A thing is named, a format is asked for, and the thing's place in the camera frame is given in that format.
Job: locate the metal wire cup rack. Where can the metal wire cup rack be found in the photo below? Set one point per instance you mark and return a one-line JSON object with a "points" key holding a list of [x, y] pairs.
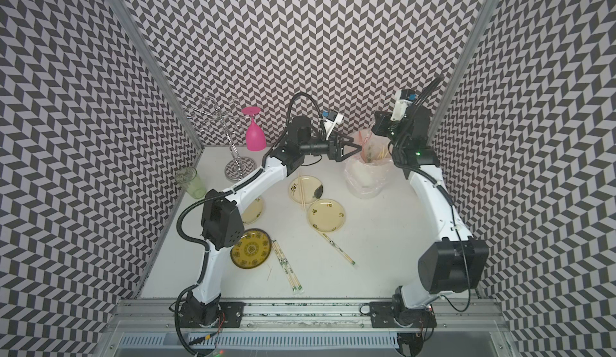
{"points": [[239, 166]]}

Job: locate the white bin with plastic bag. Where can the white bin with plastic bag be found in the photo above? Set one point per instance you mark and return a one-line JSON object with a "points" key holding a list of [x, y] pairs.
{"points": [[367, 173]]}

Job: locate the pink plastic goblet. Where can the pink plastic goblet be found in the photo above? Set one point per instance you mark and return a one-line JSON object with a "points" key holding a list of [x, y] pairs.
{"points": [[255, 136]]}

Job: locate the green chopsticks pair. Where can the green chopsticks pair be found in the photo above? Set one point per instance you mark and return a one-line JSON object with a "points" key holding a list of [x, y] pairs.
{"points": [[292, 278], [346, 256]]}

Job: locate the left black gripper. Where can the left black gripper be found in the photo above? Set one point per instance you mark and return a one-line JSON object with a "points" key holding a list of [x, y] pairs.
{"points": [[337, 153]]}

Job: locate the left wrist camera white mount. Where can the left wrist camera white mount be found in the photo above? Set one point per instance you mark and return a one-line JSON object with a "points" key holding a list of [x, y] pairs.
{"points": [[331, 119]]}

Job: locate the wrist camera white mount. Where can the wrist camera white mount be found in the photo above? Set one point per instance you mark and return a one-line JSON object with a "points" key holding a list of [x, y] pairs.
{"points": [[331, 119], [402, 99]]}

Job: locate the clear red chopstick wrapper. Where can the clear red chopstick wrapper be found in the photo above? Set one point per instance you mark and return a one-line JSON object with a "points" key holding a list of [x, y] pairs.
{"points": [[364, 138]]}

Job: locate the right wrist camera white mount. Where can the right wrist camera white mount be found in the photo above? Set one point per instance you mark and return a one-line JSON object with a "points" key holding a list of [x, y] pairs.
{"points": [[402, 99]]}

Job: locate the dark yellow patterned plate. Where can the dark yellow patterned plate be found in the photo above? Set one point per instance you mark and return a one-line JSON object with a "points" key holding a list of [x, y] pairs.
{"points": [[252, 250]]}

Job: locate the green translucent plastic cup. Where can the green translucent plastic cup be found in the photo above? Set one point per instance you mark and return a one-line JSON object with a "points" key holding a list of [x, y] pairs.
{"points": [[189, 180]]}

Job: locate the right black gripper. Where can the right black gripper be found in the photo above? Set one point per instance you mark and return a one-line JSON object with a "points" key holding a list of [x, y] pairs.
{"points": [[382, 122]]}

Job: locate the cream plate with dark mark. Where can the cream plate with dark mark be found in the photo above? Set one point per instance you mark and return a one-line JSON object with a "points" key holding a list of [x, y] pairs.
{"points": [[313, 189]]}

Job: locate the cream plate left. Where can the cream plate left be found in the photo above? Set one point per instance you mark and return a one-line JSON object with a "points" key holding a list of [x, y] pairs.
{"points": [[254, 211]]}

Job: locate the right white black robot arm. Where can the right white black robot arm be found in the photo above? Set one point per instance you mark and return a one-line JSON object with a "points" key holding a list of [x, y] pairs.
{"points": [[455, 260]]}

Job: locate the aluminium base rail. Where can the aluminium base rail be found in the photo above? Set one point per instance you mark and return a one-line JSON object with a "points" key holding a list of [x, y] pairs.
{"points": [[312, 327]]}

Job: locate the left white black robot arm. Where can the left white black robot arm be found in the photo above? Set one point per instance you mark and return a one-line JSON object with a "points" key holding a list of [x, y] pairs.
{"points": [[215, 222]]}

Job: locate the cream plate centre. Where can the cream plate centre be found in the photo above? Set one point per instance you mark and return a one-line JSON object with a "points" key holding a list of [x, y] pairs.
{"points": [[326, 215]]}

